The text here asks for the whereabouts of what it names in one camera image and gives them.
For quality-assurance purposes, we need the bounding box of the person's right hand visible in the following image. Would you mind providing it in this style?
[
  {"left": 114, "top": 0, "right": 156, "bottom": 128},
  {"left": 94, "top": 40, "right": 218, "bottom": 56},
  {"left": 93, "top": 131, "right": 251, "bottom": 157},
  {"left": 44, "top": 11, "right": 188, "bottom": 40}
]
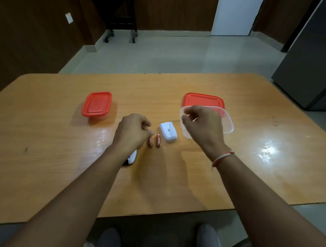
[{"left": 181, "top": 105, "right": 231, "bottom": 161}]

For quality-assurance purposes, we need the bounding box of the person's left hand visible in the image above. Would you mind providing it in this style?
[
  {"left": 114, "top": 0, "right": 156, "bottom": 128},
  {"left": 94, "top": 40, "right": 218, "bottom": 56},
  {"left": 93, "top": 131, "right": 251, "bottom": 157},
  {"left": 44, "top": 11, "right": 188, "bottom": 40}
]
[{"left": 112, "top": 113, "right": 155, "bottom": 156}]

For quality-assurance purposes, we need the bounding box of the person's right forearm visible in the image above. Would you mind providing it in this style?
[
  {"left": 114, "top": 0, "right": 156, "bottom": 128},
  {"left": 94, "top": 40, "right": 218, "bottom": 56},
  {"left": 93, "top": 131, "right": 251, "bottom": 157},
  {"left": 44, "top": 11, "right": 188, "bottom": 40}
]
[{"left": 213, "top": 153, "right": 326, "bottom": 247}]

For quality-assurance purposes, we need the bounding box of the person's left forearm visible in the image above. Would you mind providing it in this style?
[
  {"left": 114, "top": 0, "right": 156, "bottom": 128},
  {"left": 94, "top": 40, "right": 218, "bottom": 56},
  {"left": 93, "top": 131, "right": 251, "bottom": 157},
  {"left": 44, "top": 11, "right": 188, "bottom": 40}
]
[{"left": 0, "top": 146, "right": 138, "bottom": 247}]

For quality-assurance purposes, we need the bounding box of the white plastic device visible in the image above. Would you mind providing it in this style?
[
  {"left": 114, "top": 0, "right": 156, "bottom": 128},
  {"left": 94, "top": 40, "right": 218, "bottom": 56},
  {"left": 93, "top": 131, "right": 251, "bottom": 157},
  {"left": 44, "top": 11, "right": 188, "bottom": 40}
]
[{"left": 160, "top": 122, "right": 178, "bottom": 143}]

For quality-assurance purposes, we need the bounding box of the white and black device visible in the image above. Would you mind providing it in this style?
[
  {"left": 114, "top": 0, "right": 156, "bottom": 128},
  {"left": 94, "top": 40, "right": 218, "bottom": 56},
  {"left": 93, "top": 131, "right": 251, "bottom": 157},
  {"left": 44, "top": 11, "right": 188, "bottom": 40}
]
[{"left": 122, "top": 149, "right": 138, "bottom": 166}]

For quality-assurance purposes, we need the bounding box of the red plastic lid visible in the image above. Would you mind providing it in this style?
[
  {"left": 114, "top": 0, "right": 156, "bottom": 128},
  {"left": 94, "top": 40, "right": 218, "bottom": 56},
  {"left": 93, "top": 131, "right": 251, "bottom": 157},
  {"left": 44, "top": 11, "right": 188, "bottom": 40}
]
[{"left": 182, "top": 93, "right": 225, "bottom": 118}]

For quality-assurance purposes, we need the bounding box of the clear plastic container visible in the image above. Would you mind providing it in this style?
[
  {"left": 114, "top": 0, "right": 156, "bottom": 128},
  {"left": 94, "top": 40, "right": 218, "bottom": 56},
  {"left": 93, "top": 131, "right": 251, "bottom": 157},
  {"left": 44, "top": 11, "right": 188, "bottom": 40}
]
[{"left": 180, "top": 106, "right": 234, "bottom": 139}]

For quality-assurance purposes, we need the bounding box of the red and white thread wristband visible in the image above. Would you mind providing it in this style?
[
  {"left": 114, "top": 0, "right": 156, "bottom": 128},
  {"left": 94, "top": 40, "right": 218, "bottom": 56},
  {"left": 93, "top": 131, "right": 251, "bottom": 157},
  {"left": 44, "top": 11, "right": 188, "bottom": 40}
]
[{"left": 211, "top": 151, "right": 235, "bottom": 170}]

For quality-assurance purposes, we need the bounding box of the small container with red lid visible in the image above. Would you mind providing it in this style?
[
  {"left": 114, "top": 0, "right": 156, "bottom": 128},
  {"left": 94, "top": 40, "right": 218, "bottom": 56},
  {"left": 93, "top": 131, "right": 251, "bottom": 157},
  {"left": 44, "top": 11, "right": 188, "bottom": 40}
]
[{"left": 81, "top": 92, "right": 113, "bottom": 121}]

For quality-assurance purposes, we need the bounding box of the grey shoe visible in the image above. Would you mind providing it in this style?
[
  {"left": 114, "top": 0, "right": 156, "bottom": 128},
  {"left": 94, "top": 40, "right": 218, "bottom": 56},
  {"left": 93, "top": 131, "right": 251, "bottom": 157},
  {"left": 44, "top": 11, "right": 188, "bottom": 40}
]
[
  {"left": 95, "top": 227, "right": 121, "bottom": 247},
  {"left": 196, "top": 223, "right": 221, "bottom": 247}
]

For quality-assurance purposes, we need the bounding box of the white door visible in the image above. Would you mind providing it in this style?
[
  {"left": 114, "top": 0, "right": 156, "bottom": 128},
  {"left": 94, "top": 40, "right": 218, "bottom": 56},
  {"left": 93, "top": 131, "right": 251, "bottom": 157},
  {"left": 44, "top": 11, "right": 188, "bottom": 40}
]
[{"left": 211, "top": 0, "right": 264, "bottom": 36}]

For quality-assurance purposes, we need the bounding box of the black stand with casters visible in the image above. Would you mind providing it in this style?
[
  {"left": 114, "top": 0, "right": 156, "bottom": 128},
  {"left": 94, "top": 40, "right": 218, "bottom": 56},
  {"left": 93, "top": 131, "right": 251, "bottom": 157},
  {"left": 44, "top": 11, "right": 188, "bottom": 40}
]
[{"left": 93, "top": 0, "right": 138, "bottom": 44}]

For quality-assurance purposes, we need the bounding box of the grey metal cabinet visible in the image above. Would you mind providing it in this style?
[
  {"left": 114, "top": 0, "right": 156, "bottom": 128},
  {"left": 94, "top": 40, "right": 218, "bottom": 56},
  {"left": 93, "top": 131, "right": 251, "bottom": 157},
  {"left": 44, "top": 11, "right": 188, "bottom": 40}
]
[{"left": 271, "top": 0, "right": 326, "bottom": 111}]

